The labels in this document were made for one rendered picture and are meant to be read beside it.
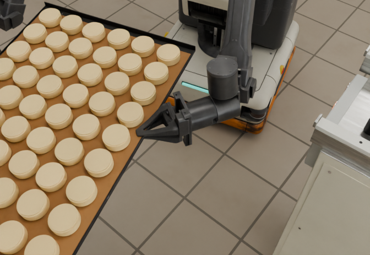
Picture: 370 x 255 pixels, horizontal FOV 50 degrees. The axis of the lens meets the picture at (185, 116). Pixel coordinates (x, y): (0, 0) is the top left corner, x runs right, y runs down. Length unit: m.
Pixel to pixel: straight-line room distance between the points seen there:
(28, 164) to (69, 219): 0.14
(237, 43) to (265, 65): 1.12
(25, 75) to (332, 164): 0.69
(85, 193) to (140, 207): 1.09
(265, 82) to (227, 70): 1.13
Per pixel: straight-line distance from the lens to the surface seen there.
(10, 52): 0.95
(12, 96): 0.86
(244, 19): 0.81
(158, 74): 0.82
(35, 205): 0.72
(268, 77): 1.88
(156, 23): 2.60
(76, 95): 0.82
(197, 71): 1.86
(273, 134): 2.02
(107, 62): 0.86
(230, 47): 0.81
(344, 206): 1.06
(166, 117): 0.76
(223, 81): 0.72
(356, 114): 1.05
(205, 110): 0.75
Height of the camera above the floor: 1.58
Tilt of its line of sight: 51 degrees down
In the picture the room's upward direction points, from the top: straight up
